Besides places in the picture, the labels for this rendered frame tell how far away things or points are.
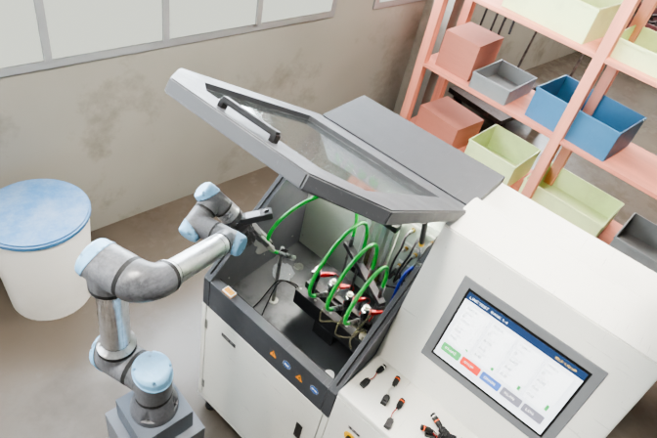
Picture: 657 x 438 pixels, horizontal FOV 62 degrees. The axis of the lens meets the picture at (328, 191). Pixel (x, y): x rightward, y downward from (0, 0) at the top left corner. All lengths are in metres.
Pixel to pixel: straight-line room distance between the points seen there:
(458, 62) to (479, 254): 2.72
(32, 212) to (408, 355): 1.96
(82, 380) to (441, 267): 1.99
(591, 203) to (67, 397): 3.72
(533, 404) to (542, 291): 0.37
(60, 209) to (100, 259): 1.54
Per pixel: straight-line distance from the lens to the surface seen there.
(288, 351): 2.04
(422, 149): 2.15
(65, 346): 3.25
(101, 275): 1.50
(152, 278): 1.47
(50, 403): 3.09
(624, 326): 1.76
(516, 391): 1.88
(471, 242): 1.74
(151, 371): 1.78
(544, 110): 4.03
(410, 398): 2.01
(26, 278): 3.08
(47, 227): 2.95
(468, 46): 4.22
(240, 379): 2.47
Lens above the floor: 2.64
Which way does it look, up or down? 39 degrees down
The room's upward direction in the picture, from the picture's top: 13 degrees clockwise
